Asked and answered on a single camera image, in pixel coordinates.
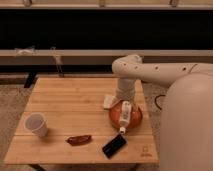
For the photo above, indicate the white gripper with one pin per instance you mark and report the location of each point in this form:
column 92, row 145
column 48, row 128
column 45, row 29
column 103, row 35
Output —
column 125, row 89

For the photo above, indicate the white plastic bottle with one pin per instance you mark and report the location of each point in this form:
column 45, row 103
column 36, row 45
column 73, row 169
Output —
column 125, row 116

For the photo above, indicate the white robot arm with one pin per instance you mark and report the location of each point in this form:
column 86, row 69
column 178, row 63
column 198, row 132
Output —
column 186, row 133

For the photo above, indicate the orange ceramic bowl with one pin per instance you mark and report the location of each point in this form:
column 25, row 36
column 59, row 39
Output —
column 135, row 120

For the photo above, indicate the white sponge block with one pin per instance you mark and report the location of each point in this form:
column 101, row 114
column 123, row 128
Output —
column 109, row 100

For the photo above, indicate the wooden table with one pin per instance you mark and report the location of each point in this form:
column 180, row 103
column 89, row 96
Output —
column 74, row 107

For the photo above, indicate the black smartphone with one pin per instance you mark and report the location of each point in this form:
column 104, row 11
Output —
column 113, row 146

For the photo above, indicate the white plastic cup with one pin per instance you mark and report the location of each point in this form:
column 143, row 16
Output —
column 36, row 124

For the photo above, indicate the long grey bench rail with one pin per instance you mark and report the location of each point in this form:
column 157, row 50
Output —
column 97, row 57

